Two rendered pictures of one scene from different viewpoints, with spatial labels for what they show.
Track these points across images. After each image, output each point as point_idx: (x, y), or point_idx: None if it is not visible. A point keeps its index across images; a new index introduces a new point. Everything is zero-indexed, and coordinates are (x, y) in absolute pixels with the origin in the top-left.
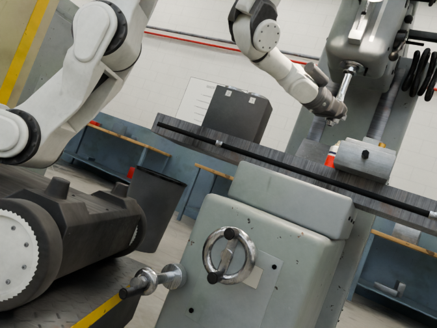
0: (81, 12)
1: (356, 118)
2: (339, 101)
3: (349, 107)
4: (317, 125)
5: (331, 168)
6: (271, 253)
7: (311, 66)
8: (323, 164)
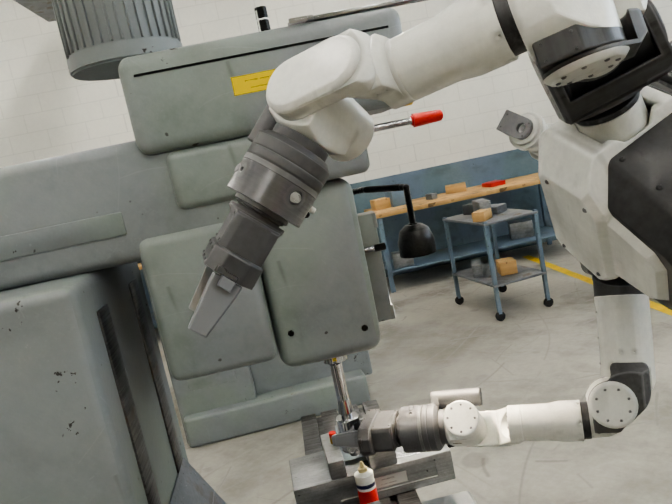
0: None
1: (154, 419)
2: (379, 410)
3: (144, 406)
4: (152, 492)
5: (416, 492)
6: None
7: (481, 393)
8: (418, 498)
